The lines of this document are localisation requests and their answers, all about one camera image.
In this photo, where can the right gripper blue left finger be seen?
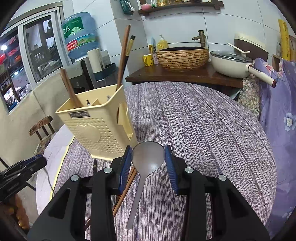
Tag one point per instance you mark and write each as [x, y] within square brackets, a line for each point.
[124, 168]

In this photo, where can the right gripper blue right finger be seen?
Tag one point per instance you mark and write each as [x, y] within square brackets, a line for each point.
[172, 168]

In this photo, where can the large steel spoon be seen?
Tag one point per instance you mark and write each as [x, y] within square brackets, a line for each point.
[147, 157]

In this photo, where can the black chopstick gold band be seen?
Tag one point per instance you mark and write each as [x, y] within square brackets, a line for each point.
[127, 54]

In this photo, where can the left hand yellow nails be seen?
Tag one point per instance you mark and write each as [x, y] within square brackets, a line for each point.
[16, 207]

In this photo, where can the cream plastic utensil holder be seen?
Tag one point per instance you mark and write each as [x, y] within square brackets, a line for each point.
[103, 125]

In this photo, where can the purple striped tablecloth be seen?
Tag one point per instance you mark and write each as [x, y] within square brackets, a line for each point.
[226, 175]

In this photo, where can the wooden chair cat cushion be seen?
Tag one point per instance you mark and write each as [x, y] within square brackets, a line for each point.
[44, 131]

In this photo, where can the dark wooden counter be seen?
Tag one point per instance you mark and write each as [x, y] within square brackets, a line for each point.
[203, 75]

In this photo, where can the water dispenser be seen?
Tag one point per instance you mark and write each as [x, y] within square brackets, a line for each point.
[82, 77]

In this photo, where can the yellow mug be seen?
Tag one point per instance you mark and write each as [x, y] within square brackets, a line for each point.
[148, 60]

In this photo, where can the woven basin sink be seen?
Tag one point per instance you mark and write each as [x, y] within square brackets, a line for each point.
[182, 58]

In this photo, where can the yellow soap dispenser bottle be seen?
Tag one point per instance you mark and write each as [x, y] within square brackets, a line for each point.
[162, 44]

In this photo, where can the purple floral cloth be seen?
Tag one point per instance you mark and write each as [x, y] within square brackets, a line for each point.
[278, 121]

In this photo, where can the sliding window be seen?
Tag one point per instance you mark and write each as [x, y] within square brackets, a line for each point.
[32, 50]

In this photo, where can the brass faucet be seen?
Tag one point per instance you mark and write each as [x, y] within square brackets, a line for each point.
[201, 37]

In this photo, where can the blue water jug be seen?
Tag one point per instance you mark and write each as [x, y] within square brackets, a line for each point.
[79, 34]

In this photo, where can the rice cooker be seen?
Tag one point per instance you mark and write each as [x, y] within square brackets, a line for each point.
[248, 43]

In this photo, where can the pink bowl on shelf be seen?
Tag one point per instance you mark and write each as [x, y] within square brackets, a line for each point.
[145, 7]

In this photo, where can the cream pot with handle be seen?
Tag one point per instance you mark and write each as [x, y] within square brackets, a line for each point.
[237, 66]

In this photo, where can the green packet on wall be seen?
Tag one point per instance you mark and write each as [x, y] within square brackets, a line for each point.
[127, 8]

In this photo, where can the wooden wall shelf frame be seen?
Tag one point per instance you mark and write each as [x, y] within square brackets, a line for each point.
[215, 4]

